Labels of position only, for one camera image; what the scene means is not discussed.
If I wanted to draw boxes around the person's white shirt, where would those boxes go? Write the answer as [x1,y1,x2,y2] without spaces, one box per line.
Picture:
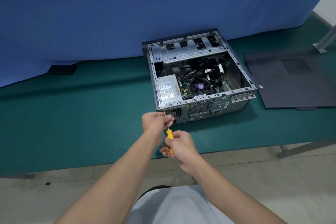
[126,185,236,224]

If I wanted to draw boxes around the person's left forearm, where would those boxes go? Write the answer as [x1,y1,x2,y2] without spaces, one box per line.
[54,129,162,224]

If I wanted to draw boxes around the black flat base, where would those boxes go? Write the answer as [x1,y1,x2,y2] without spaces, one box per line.
[47,64,78,76]

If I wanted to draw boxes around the desktop computer case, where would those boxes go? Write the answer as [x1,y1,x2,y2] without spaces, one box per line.
[141,28,264,125]

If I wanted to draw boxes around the green floor mat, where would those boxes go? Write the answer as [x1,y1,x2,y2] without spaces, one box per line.
[0,12,336,179]

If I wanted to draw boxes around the silver power supply unit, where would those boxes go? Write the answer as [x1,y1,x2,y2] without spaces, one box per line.
[156,74,184,109]

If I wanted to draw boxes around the person's black shorts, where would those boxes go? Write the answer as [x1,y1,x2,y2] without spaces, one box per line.
[136,185,174,201]

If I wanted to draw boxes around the yellow and black cable bundle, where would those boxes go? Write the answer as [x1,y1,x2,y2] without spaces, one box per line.
[178,70,201,99]

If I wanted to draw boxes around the person's left hand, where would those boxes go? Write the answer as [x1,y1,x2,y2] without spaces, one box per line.
[141,112,175,146]

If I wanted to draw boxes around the silver metal drive cage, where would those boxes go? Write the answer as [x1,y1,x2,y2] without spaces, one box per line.
[159,33,228,64]

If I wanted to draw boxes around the grey metal post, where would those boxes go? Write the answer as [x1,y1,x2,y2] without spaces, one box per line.
[312,24,336,54]

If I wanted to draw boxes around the yellow-handled screwdriver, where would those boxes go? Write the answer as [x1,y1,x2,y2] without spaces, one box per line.
[162,110,175,155]

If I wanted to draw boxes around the person's right forearm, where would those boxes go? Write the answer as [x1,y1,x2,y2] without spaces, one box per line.
[190,155,288,224]

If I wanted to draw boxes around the black side panel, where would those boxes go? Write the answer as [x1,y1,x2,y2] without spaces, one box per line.
[243,48,336,111]

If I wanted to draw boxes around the person's right hand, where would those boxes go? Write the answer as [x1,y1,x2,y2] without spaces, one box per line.
[159,130,204,177]

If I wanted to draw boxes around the blue cloth curtain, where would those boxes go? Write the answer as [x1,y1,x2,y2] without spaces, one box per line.
[0,0,336,88]

